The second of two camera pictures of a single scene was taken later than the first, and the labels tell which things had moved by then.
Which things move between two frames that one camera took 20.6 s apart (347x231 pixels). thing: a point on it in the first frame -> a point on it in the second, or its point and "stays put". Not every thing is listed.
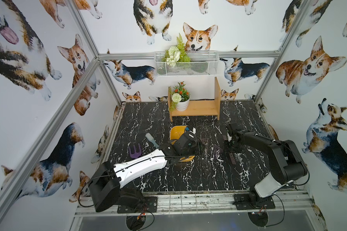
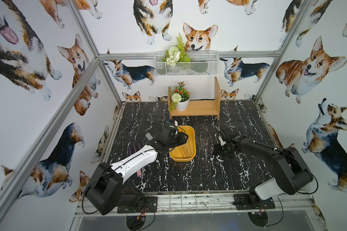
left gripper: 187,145 -> 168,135
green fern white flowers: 176,54 stays put
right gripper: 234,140 -> 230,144
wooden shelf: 198,108 stays put
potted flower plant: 180,97 stays put
